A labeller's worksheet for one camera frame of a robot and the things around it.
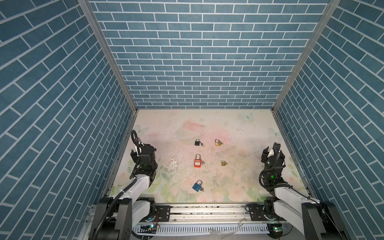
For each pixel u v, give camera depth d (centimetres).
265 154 79
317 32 79
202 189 81
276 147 71
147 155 64
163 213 74
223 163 91
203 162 91
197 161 91
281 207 61
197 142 102
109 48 87
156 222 71
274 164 62
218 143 102
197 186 82
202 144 100
